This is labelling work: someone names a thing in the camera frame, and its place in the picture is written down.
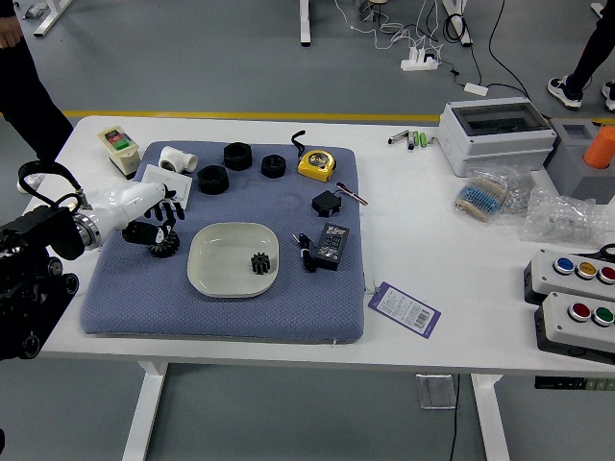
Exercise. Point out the person in dark clothes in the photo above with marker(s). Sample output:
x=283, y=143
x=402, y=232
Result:
x=24, y=96

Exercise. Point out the blue-grey quilted mat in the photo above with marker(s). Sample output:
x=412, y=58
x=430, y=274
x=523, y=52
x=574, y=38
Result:
x=288, y=307

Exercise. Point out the person in white sneakers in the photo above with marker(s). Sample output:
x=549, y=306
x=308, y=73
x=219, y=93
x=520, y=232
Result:
x=588, y=53

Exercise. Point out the person's hand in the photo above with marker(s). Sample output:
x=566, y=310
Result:
x=9, y=32

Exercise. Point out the purple product tag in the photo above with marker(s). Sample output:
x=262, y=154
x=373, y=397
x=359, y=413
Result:
x=403, y=309

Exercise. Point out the grey floor plate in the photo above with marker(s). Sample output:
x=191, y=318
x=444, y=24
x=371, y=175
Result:
x=435, y=391

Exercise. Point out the black digital display meter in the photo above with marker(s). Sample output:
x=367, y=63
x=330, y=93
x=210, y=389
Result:
x=331, y=247

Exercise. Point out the black white small cylinder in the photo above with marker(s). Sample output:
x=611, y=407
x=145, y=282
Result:
x=410, y=140

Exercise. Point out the white square plate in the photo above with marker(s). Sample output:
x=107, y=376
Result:
x=226, y=259

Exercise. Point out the black scissors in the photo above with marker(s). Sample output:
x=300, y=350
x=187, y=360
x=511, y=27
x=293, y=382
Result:
x=607, y=252

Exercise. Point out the grey block holder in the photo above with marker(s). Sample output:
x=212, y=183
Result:
x=572, y=168

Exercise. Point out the white power adapter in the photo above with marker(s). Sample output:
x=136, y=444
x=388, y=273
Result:
x=475, y=88

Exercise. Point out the small black hex nut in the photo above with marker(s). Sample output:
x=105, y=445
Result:
x=274, y=166

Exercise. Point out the grey electrical enclosure box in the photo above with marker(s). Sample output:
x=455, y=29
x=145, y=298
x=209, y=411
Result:
x=499, y=146

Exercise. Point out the white background table leg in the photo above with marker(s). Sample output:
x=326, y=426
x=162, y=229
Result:
x=305, y=24
x=459, y=21
x=50, y=16

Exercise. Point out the small silver metal clip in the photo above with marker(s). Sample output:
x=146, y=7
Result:
x=431, y=140

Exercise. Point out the white power strip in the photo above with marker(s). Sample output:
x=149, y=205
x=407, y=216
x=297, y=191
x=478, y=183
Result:
x=418, y=65

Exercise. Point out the big black gear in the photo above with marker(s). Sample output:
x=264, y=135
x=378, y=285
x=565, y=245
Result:
x=165, y=250

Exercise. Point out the red-green button box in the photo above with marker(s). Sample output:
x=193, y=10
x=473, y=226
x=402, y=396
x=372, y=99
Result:
x=557, y=326

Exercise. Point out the blue-yellow-red button box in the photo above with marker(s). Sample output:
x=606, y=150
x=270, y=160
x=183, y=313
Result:
x=543, y=278

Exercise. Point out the small black gear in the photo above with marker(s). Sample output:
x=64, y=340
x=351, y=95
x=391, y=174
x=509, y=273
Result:
x=261, y=264

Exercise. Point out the green battery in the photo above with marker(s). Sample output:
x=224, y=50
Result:
x=417, y=139
x=424, y=140

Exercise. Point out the big black hex nut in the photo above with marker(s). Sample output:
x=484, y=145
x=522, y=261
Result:
x=212, y=180
x=238, y=157

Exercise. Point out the bubble wrap bag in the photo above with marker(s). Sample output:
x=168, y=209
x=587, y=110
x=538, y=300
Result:
x=562, y=218

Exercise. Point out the white tee pipe fitting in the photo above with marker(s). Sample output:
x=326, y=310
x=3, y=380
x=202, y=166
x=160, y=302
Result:
x=174, y=158

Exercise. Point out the yellow tape measure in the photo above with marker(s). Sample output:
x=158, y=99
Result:
x=316, y=164

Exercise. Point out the beige red-green push-button switch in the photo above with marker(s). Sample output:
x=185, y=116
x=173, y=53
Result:
x=117, y=146

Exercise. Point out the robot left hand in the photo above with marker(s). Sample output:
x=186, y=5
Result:
x=127, y=204

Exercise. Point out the bag of metal screws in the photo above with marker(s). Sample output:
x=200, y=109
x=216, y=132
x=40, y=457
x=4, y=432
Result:
x=521, y=194

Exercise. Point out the black table control panel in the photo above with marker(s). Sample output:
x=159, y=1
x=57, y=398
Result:
x=552, y=383

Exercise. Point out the orange cylinder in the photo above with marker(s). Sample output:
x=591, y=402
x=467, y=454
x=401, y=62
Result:
x=600, y=149

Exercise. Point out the bag of blue resistors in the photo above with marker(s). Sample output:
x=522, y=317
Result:
x=480, y=197

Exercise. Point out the white wall switch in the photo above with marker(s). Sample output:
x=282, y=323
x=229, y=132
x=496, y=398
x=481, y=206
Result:
x=175, y=178

